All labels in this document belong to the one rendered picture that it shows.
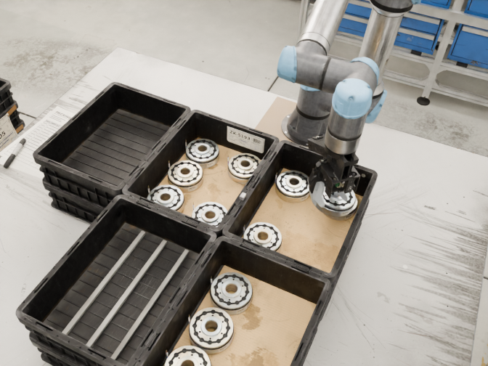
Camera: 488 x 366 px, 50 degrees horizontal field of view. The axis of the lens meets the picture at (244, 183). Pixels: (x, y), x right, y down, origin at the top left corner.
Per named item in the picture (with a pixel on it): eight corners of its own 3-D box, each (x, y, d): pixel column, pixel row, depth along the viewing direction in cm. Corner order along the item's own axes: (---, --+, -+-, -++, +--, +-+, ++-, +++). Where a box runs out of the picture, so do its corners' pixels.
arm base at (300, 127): (291, 111, 185) (295, 88, 178) (332, 121, 183) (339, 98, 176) (282, 136, 175) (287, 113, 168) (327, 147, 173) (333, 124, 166)
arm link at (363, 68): (336, 46, 116) (324, 72, 109) (385, 59, 114) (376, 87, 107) (329, 75, 122) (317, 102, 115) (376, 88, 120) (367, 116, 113)
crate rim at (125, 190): (193, 113, 164) (193, 107, 163) (280, 144, 156) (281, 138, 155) (120, 197, 139) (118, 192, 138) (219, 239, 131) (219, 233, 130)
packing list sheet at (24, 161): (53, 105, 197) (52, 104, 196) (104, 123, 191) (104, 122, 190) (-10, 160, 176) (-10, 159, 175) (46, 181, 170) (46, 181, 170)
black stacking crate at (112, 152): (118, 109, 179) (113, 82, 171) (193, 136, 171) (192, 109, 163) (41, 184, 154) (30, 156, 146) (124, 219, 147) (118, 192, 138)
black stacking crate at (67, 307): (124, 221, 146) (119, 194, 138) (218, 261, 138) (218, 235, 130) (27, 339, 121) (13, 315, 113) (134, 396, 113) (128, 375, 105)
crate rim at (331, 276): (280, 144, 156) (281, 138, 155) (377, 177, 148) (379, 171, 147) (219, 239, 131) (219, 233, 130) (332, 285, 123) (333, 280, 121)
